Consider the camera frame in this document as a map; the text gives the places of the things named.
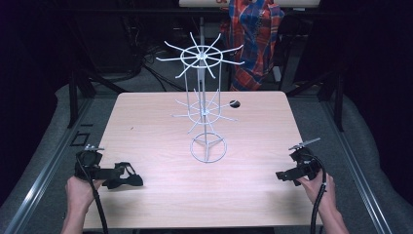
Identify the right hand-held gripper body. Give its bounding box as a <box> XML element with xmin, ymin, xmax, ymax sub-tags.
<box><xmin>287</xmin><ymin>137</ymin><xmax>323</xmax><ymax>181</ymax></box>

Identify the white wire display rack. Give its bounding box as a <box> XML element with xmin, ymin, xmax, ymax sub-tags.
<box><xmin>155</xmin><ymin>31</ymin><xmax>245</xmax><ymax>164</ymax></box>

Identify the red blue plaid cloth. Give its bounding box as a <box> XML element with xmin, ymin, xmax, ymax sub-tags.
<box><xmin>219</xmin><ymin>0</ymin><xmax>285</xmax><ymax>93</ymax></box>

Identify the person's left hand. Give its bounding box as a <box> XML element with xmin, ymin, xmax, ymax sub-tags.
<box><xmin>65</xmin><ymin>175</ymin><xmax>105</xmax><ymax>213</ymax></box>

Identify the grey metal pole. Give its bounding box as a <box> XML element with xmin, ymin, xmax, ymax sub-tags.
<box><xmin>199</xmin><ymin>16</ymin><xmax>207</xmax><ymax>55</ymax></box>

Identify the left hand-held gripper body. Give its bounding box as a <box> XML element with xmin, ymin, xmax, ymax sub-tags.
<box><xmin>74</xmin><ymin>144</ymin><xmax>115</xmax><ymax>180</ymax></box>

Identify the aluminium floor rail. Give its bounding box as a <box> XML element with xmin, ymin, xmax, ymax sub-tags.
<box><xmin>319</xmin><ymin>98</ymin><xmax>394</xmax><ymax>234</ymax></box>
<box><xmin>2</xmin><ymin>97</ymin><xmax>95</xmax><ymax>234</ymax></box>

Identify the black metal stand leg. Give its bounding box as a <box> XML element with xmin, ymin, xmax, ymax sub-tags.
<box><xmin>67</xmin><ymin>69</ymin><xmax>80</xmax><ymax>130</ymax></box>

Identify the black tape square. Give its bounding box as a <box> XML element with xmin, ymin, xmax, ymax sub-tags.
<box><xmin>69</xmin><ymin>131</ymin><xmax>92</xmax><ymax>147</ymax></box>

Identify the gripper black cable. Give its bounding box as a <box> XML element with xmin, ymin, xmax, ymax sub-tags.
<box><xmin>309</xmin><ymin>154</ymin><xmax>328</xmax><ymax>234</ymax></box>
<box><xmin>75</xmin><ymin>154</ymin><xmax>109</xmax><ymax>234</ymax></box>

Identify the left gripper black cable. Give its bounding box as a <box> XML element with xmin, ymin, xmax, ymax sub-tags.
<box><xmin>75</xmin><ymin>154</ymin><xmax>109</xmax><ymax>234</ymax></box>

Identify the bundle of black cables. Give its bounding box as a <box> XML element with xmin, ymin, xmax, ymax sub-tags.
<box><xmin>121</xmin><ymin>16</ymin><xmax>188</xmax><ymax>93</ymax></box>

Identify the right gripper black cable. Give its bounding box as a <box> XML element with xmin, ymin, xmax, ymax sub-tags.
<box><xmin>309</xmin><ymin>154</ymin><xmax>328</xmax><ymax>234</ymax></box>

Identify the person's right hand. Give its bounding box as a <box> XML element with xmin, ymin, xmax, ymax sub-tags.
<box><xmin>296</xmin><ymin>173</ymin><xmax>338</xmax><ymax>214</ymax></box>

